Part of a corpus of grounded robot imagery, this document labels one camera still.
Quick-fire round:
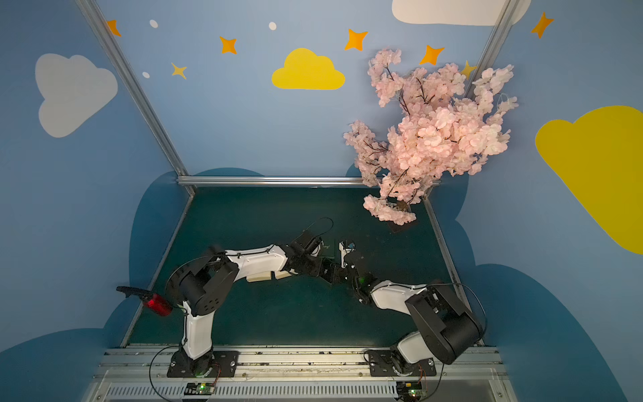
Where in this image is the white flower gift box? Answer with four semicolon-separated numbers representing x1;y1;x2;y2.
244;271;293;282

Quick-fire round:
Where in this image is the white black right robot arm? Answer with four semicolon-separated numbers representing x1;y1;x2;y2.
321;249;486;367

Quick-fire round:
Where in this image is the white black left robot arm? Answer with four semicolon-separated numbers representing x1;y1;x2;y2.
165;230;323;361

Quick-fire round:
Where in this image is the right green circuit board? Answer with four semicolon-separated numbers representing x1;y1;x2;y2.
396;382;426;402

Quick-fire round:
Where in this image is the green circuit board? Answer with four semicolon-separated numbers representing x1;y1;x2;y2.
184;382;216;396
396;382;426;402

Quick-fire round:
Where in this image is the pink cherry blossom tree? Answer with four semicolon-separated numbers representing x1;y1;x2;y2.
343;50;518;224

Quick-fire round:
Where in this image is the left green circuit board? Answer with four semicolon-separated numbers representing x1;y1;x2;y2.
184;382;216;396

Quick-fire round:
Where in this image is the brown tree base plate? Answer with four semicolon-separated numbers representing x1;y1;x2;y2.
388;219;419;234

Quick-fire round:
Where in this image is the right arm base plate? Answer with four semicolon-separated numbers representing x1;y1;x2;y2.
363;349;437;378

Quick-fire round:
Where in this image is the front aluminium rail track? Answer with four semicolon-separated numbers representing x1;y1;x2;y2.
83;346;517;401

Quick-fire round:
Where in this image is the horizontal aluminium frame rail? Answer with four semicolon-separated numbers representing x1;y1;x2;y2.
177;176;364;188

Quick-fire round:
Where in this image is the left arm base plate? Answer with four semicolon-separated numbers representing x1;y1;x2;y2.
167;348;239;379

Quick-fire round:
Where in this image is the black red handled tool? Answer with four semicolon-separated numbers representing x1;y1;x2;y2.
117;286;173;317

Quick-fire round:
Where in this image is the left aluminium frame post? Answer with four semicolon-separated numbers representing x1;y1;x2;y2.
75;0;189;176

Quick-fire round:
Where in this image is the aluminium frame post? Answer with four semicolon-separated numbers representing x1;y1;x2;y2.
465;0;521;99
75;0;189;176

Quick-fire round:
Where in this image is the right aluminium frame post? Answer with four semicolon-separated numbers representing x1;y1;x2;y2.
465;0;521;99

